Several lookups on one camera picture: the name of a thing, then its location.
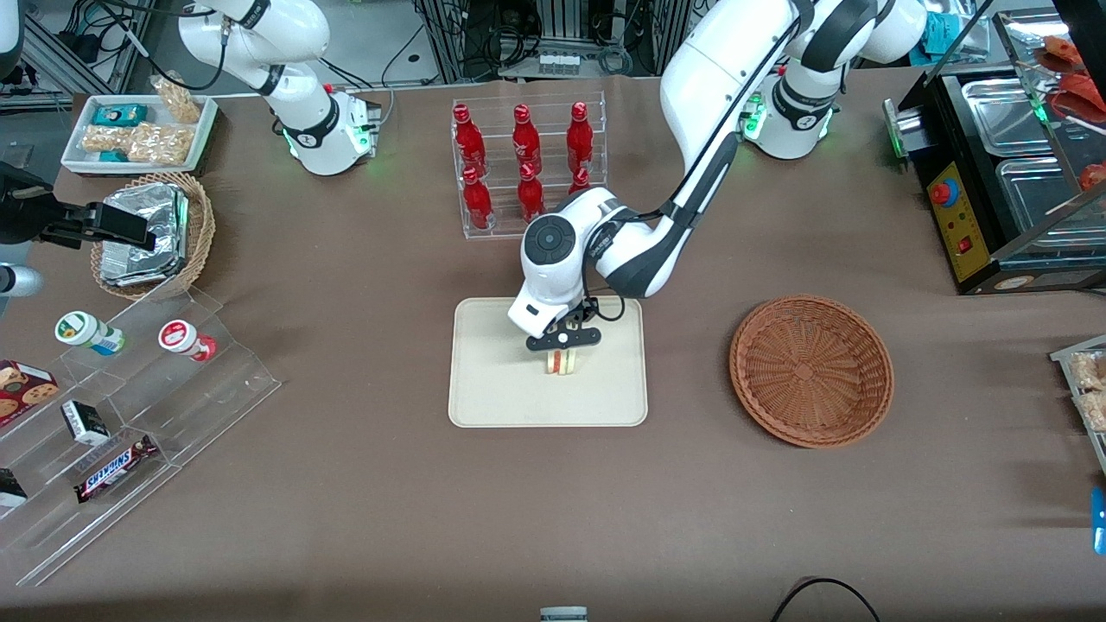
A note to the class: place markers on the foil wrapped package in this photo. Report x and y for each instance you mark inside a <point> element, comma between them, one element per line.
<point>138,266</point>
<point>160,207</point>

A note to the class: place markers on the light tan wicker basket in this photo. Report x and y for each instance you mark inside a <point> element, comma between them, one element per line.
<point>200,233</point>

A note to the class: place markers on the small black white box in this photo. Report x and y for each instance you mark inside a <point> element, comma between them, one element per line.
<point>84,422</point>

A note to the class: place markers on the clear acrylic stepped shelf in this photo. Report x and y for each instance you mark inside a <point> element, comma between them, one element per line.
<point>207,406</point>

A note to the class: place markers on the Snickers chocolate bar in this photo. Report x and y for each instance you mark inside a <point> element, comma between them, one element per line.
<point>114,469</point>

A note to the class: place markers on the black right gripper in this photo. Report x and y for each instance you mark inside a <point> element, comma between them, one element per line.
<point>24,212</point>

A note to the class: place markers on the black hot food display case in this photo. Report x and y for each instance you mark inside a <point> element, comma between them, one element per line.
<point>976,225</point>

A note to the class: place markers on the white power strip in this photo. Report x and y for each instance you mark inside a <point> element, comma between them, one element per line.
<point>557,63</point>

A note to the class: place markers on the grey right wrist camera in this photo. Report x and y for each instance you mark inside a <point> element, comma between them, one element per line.
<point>19,281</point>

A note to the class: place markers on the blue object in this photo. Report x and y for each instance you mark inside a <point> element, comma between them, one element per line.
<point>1099,521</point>

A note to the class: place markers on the triangle sandwich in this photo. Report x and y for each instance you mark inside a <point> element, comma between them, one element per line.
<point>562,364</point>

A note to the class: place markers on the beige rectangular tray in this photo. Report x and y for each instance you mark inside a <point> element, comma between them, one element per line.
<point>501,380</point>

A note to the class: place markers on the grey device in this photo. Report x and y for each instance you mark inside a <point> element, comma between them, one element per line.
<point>563,615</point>

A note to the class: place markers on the grey tray with snacks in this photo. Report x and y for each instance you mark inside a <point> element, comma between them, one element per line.
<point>1067,356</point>

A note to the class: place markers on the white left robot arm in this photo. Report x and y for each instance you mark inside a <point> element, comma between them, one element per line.
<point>708,104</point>

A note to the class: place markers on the brown wicker basket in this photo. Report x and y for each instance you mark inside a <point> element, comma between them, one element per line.
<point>812,371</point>

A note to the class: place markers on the clear acrylic bottle rack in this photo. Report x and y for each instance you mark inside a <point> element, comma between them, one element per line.
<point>501,229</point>

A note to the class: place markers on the teal snack box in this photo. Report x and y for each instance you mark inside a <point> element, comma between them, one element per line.
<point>119,115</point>

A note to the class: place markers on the red drink bottle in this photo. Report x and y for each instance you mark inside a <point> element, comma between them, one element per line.
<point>530,192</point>
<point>526,138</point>
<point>578,180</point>
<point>580,136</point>
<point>478,203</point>
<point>469,138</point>

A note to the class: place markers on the small teal snack pack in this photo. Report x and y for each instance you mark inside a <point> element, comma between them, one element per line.
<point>112,156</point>

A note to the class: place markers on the clear bag of crackers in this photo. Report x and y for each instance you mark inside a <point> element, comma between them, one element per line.
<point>162,144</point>
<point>180,102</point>
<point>105,138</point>

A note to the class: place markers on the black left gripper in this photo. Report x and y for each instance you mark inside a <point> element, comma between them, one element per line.
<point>580,314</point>

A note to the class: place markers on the red fried food piece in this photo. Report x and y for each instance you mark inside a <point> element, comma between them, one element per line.
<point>1080,97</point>
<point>1061,53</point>

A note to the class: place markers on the red cookie box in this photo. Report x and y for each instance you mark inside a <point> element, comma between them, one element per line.
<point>24,390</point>

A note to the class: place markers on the steel food pan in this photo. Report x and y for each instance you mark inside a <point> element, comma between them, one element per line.
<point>998,117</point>
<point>1041,203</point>

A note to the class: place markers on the white snack tray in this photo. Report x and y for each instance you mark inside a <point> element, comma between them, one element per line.
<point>78,155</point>

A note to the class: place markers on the green lid yogurt bottle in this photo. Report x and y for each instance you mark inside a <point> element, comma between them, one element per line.
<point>82,331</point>

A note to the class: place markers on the red lid yogurt bottle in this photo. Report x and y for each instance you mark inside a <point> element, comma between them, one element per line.
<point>183,339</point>

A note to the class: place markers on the clear bag of puffed snacks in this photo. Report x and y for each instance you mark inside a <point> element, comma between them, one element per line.
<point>1090,389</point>

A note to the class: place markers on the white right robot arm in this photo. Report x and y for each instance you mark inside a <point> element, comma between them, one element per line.
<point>304,128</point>

